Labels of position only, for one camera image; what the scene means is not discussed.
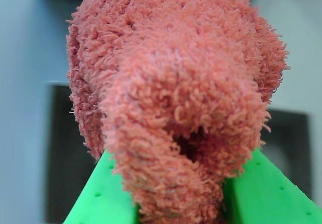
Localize orange fuzzy sock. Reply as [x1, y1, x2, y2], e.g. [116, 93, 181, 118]
[65, 0, 289, 224]

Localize shallow cardboard box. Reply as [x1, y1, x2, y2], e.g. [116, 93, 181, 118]
[44, 80, 316, 224]

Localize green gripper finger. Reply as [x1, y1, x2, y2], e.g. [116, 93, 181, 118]
[223, 147, 322, 224]
[62, 150, 139, 224]

